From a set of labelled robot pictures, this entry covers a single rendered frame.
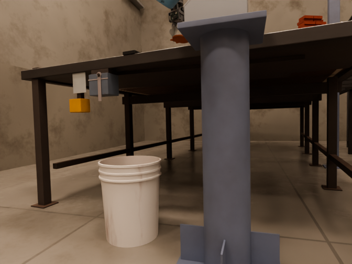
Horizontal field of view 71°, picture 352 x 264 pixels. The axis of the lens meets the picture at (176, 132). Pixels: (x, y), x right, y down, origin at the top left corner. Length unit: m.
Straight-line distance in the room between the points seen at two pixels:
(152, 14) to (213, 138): 6.74
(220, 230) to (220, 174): 0.19
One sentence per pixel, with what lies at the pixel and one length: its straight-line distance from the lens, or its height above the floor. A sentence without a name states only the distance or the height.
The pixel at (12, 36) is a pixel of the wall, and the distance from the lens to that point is 3.94.
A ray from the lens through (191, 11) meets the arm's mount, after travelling 0.89.
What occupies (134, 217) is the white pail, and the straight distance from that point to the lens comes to 1.15.
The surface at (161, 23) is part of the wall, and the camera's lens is 7.25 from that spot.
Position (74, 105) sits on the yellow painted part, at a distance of 1.58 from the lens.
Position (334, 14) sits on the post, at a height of 1.62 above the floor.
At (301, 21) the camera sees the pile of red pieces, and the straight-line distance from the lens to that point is 2.16.
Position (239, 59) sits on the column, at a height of 0.75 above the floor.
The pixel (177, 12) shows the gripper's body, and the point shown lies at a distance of 1.53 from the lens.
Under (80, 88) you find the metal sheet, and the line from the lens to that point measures 1.59.
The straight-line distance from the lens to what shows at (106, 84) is 1.43.
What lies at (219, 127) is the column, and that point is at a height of 0.53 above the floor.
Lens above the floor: 0.56
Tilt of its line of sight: 3 degrees down
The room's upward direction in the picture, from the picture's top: 1 degrees counter-clockwise
